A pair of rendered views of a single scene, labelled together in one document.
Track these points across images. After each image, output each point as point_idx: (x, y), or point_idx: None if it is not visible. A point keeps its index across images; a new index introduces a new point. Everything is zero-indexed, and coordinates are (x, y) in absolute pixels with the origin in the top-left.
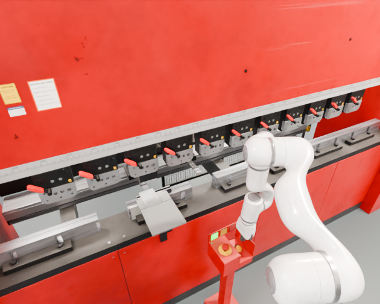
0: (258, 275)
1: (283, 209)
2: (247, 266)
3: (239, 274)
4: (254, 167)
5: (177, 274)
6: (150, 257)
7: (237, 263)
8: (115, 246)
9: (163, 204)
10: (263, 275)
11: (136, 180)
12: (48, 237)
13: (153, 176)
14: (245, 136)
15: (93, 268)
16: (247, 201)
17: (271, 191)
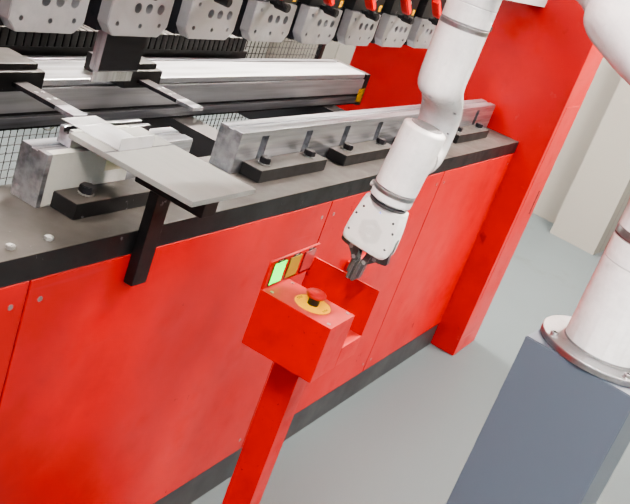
0: (264, 498)
1: None
2: (227, 481)
3: (213, 501)
4: (467, 23)
5: (99, 455)
6: (79, 350)
7: (340, 344)
8: (33, 259)
9: (160, 150)
10: (275, 495)
11: None
12: None
13: (131, 61)
14: (328, 19)
15: None
16: (419, 130)
17: (461, 113)
